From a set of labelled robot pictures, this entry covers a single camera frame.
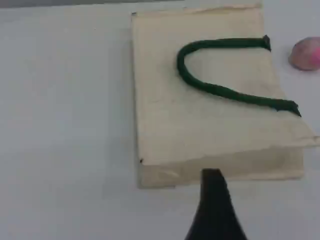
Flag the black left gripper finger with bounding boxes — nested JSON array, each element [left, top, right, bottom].
[[184, 168, 249, 240]]

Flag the white cloth bag green handles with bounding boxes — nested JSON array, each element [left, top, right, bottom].
[[130, 2, 320, 190]]

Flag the grey and pink ball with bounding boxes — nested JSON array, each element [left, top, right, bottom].
[[288, 36, 320, 72]]

